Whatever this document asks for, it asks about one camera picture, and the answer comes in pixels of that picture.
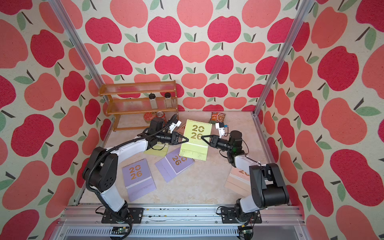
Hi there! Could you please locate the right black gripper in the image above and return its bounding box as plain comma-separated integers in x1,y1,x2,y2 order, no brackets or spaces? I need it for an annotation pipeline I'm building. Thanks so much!
202,135,232,155

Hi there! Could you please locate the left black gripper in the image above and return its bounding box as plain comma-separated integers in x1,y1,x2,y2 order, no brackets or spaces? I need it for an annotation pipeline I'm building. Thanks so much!
156,132,189,145

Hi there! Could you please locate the green 2026 calendar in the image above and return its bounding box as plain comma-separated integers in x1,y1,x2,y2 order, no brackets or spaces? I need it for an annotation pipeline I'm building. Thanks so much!
144,143,169,157
180,120,212,161

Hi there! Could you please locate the purple 2026 calendar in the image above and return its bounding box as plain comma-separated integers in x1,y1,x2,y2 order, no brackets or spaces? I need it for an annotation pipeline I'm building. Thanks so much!
122,159,157,202
155,148,195,183

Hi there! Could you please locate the pink 2026 calendar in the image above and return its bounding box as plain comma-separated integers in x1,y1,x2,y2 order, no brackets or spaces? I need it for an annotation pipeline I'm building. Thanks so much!
224,167,251,197

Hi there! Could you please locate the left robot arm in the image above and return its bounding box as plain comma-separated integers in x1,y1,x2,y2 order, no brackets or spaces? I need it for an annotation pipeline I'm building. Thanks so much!
82,114,189,224

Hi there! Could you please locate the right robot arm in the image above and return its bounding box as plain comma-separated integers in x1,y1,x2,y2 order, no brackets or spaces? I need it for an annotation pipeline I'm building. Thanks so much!
201,131,290,223

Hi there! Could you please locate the green orange snack packet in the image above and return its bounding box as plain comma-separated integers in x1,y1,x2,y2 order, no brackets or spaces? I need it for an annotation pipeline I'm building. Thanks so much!
210,112,226,124

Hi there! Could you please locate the red soda can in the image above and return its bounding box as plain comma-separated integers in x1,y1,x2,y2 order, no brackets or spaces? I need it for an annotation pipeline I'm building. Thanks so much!
156,112,166,120

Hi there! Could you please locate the flat red tin can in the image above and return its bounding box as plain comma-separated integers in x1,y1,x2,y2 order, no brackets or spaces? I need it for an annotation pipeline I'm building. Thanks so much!
143,112,157,123

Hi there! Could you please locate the right glass spice jar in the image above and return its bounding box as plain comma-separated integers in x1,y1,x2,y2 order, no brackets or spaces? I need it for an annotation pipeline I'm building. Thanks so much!
164,93,172,108

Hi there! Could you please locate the glass spice jar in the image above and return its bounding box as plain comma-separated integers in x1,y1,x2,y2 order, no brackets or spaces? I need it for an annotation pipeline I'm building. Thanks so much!
164,93,172,108
149,93,158,110

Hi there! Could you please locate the left glass spice jar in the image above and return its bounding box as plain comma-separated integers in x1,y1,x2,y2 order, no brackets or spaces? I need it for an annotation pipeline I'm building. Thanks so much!
149,93,158,110

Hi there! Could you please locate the wooden spice rack shelf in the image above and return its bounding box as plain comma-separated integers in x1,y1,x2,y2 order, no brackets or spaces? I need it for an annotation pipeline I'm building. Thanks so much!
99,81,179,131

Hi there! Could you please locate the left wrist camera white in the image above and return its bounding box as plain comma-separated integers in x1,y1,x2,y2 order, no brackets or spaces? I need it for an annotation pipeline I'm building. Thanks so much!
169,119,182,133

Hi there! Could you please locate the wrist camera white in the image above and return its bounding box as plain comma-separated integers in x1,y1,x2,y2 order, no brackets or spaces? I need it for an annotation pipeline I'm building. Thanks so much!
215,122,228,137
169,119,182,133

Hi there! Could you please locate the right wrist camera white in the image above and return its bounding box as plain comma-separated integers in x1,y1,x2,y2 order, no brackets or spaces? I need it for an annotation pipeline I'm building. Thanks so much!
215,122,228,137

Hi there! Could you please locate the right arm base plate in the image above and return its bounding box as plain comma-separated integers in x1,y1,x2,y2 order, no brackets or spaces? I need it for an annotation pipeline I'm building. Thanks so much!
216,206,263,225

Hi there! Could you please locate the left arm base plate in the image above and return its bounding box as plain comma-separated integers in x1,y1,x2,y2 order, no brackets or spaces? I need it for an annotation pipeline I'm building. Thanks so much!
101,208,144,224

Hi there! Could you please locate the aluminium front rail frame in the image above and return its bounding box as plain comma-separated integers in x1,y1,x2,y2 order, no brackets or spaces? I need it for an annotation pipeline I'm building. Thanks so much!
48,204,311,240

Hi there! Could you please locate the right aluminium corner post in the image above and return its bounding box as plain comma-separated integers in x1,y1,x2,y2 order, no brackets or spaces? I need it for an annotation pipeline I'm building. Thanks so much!
253,0,316,118

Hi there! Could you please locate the aluminium corner post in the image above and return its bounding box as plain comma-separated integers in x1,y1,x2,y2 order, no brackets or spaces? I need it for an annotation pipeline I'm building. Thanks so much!
48,0,104,88
253,0,316,118

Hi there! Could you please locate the left aluminium corner post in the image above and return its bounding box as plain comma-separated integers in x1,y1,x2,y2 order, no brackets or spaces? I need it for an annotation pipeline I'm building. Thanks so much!
48,0,104,88

